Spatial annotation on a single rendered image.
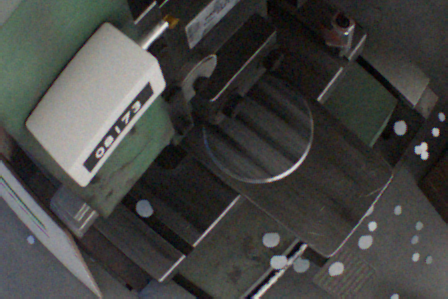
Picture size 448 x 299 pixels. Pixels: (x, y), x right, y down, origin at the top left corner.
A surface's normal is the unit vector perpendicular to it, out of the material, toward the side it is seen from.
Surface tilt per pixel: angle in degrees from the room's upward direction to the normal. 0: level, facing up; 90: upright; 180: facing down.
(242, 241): 0
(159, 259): 0
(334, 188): 0
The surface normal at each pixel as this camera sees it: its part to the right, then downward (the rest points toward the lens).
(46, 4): 0.76, 0.61
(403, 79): -0.05, -0.25
